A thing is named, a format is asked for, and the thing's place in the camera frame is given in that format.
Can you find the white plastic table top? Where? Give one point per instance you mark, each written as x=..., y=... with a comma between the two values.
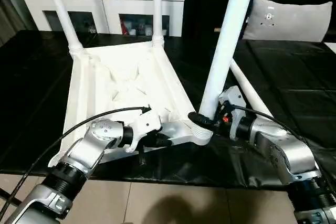
x=92, y=90

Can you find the white plastic table leg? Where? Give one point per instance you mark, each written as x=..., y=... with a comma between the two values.
x=157, y=11
x=225, y=37
x=63, y=16
x=252, y=90

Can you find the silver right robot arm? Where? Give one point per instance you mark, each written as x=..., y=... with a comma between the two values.
x=283, y=148

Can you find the black work mat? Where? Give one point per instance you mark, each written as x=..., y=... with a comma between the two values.
x=288, y=77

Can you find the black speaker box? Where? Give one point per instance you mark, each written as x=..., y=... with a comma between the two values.
x=204, y=3

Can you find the grey cushion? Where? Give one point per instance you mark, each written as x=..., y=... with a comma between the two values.
x=288, y=19

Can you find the white flat board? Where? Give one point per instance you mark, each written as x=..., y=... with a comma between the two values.
x=329, y=45

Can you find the white glass-door cabinet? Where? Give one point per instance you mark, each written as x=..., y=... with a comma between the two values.
x=92, y=3

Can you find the black table support leg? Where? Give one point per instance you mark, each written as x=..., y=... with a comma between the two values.
x=6, y=195

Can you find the brown curtain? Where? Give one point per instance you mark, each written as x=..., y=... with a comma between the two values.
x=10, y=11

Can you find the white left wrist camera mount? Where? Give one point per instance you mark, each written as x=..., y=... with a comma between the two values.
x=144, y=124

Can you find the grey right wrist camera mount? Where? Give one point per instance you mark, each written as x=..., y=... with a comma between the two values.
x=233, y=95

